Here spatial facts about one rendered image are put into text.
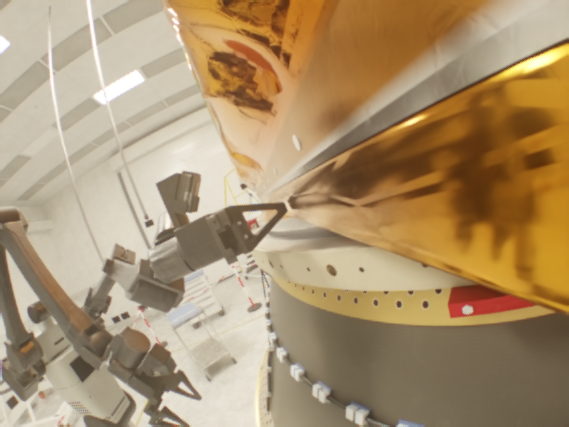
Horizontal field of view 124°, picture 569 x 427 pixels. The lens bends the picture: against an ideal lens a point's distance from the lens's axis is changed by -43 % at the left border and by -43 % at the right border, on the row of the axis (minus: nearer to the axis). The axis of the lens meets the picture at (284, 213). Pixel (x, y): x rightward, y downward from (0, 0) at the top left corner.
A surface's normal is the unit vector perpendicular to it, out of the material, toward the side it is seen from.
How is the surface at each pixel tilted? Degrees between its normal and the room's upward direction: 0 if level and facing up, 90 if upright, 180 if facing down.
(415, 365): 62
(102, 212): 90
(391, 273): 90
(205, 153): 90
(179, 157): 90
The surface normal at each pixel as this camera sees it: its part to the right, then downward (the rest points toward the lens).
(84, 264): 0.14, 0.03
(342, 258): -0.73, 0.39
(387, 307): -0.83, -0.09
